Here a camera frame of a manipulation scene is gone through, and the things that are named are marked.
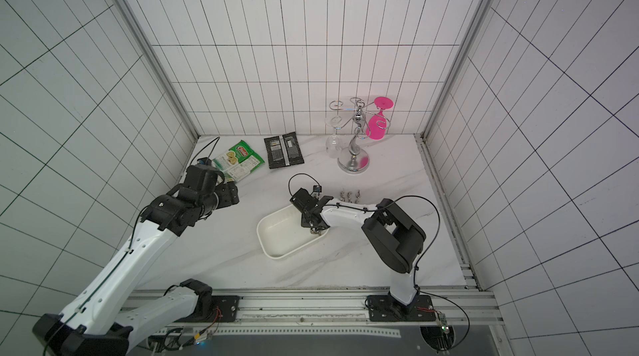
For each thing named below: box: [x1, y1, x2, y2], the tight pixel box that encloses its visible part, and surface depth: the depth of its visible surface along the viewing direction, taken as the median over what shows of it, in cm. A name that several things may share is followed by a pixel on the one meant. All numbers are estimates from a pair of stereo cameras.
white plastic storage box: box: [256, 203, 330, 260], surface depth 88 cm
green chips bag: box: [212, 139, 266, 183], surface depth 112 cm
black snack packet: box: [263, 131, 306, 169], surface depth 114 cm
